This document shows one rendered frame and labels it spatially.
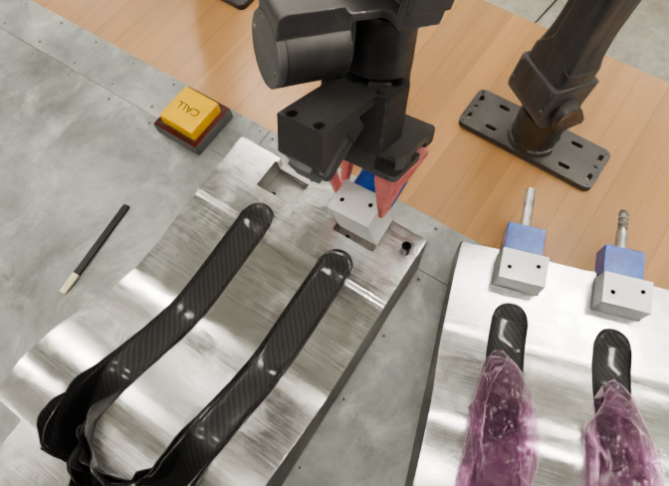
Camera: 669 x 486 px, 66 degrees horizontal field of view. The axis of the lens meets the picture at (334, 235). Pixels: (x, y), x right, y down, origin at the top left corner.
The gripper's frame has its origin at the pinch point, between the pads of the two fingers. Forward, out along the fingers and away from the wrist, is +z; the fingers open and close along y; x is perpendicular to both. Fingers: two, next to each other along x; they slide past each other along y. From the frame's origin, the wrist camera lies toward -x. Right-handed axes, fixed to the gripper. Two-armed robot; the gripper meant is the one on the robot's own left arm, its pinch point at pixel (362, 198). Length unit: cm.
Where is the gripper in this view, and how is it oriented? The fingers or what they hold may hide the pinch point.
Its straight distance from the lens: 53.8
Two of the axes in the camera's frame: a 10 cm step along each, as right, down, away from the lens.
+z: -0.5, 7.1, 7.0
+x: 5.8, -5.5, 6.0
